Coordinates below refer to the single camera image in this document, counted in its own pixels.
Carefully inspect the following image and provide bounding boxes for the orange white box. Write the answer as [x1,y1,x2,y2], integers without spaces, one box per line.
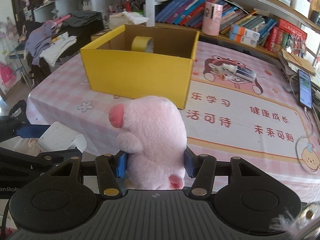
[230,24,260,40]
[229,31,258,47]

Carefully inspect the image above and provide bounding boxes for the brown envelope paper stack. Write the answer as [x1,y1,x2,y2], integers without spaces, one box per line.
[278,49,316,76]

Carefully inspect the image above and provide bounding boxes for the orange white box upper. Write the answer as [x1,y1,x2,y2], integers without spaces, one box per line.
[230,24,260,40]

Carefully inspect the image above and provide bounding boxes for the white charging cable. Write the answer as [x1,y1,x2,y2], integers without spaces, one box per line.
[285,74,320,174]

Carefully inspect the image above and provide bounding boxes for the yellow tape roll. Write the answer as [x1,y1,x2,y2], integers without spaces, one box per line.
[131,36,153,53]

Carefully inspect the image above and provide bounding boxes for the beige eraser block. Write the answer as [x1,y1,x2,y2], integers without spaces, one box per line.
[38,121,87,153]

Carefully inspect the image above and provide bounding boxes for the white pen holder box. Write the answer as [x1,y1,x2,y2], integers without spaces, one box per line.
[290,0,310,14]

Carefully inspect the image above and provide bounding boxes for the red dictionary book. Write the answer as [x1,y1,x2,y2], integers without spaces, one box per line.
[277,18,308,40]

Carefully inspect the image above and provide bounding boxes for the orange white box lower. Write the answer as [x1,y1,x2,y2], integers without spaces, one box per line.
[229,31,258,47]

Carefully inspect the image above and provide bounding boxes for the pink checkered tablecloth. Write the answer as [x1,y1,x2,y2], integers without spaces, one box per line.
[27,42,319,202]

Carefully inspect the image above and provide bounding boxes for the staples box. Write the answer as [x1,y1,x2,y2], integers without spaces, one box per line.
[219,70,234,81]

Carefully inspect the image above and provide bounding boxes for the black smartphone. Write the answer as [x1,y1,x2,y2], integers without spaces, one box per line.
[298,69,312,109]

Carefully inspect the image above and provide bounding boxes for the yellow cardboard box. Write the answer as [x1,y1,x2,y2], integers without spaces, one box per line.
[80,24,200,109]

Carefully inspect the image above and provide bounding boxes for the pink cylindrical dispenser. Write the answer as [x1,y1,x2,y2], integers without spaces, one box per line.
[202,1,223,36]

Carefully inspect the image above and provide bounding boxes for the pile of clothes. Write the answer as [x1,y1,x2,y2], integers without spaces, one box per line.
[25,10,104,68]

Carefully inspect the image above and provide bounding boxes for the tissue box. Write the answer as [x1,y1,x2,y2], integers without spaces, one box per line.
[108,11,148,30]

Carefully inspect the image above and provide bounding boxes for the white wooden bookshelf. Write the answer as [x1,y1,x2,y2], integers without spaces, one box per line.
[32,0,320,61]

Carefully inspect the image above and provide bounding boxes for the pink plush pig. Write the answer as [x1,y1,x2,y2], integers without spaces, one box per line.
[108,96,187,190]

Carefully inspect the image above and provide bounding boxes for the white spray bottle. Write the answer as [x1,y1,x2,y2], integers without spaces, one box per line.
[220,63,257,82]

